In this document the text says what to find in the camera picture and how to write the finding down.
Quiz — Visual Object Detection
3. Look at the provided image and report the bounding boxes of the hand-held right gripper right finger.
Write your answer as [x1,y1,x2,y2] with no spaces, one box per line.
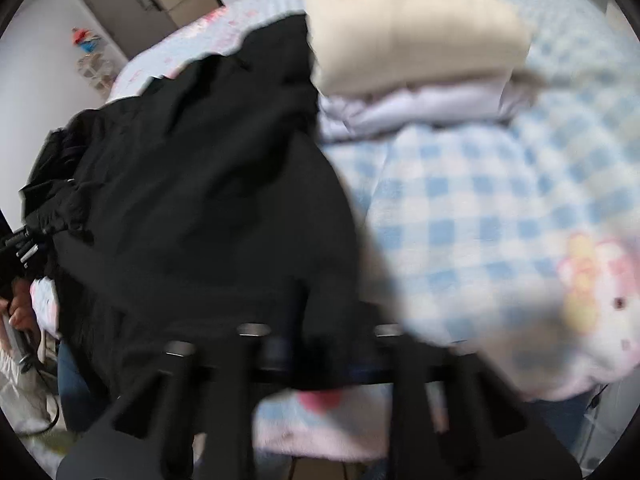
[357,305,582,480]

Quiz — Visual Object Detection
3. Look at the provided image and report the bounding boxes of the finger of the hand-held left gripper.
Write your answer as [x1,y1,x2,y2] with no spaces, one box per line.
[4,226,42,268]

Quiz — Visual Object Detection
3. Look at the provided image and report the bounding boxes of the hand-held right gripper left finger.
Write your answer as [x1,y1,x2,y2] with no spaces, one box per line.
[57,322,298,480]

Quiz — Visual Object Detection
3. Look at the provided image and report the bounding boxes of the person's left hand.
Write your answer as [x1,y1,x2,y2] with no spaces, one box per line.
[0,280,40,332]

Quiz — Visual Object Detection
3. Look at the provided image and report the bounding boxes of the black garment with navy print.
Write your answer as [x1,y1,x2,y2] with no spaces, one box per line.
[20,110,101,248]

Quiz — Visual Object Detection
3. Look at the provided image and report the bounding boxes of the white crumpled cloth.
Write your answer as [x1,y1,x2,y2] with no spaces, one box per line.
[0,332,53,413]

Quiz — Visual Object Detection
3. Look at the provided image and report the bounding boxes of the person's blue jeans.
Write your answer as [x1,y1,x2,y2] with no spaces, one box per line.
[56,342,603,480]

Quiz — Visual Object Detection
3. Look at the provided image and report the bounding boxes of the red and blue toy figure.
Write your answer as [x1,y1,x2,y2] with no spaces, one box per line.
[72,27,102,54]

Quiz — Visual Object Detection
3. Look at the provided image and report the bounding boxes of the blue checked printed blanket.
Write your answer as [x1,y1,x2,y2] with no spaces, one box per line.
[30,0,640,461]

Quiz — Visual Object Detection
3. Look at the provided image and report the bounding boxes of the grey door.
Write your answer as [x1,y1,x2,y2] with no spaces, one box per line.
[77,0,179,61]

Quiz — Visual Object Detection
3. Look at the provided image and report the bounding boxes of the white folded garment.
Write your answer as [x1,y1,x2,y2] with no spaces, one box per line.
[317,67,556,142]

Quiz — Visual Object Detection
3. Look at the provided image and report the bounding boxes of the cream folded garment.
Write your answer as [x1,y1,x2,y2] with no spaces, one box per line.
[305,0,533,97]

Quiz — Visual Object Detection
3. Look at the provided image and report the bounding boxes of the black cable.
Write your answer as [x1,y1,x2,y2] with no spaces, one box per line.
[12,355,62,437]

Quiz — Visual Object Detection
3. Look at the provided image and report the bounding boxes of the white wire rack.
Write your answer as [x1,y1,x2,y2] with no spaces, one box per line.
[77,52,122,102]

